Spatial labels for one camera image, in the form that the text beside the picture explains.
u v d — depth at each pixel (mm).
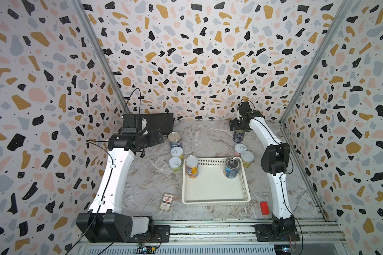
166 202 817
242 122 818
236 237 735
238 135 1032
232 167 872
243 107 835
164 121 1210
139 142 617
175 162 923
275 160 627
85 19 721
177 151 975
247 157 940
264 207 811
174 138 975
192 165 831
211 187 906
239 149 1001
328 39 803
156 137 664
